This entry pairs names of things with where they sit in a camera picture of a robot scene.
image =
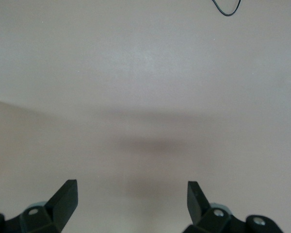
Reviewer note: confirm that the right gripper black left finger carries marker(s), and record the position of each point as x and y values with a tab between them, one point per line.
63	208

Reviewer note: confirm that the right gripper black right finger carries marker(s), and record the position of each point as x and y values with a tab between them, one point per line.
198	211

